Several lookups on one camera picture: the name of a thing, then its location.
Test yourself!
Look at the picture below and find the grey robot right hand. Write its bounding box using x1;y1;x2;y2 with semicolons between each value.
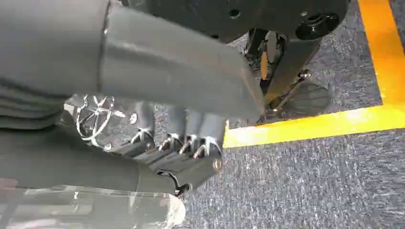
0;0;266;199

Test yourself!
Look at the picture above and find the black robot leg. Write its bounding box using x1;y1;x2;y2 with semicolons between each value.
121;0;351;105

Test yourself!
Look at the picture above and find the ribbed grey right arm sleeve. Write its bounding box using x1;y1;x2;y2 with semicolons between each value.
0;0;110;131

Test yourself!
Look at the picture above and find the black robot foot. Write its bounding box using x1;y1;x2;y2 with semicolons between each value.
257;79;332;125

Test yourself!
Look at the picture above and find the yellow floor tape strip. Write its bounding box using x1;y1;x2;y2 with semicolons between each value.
357;0;405;106
223;104;405;149

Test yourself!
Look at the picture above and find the clear plastic wrapped object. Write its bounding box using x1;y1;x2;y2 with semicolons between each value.
0;185;187;229

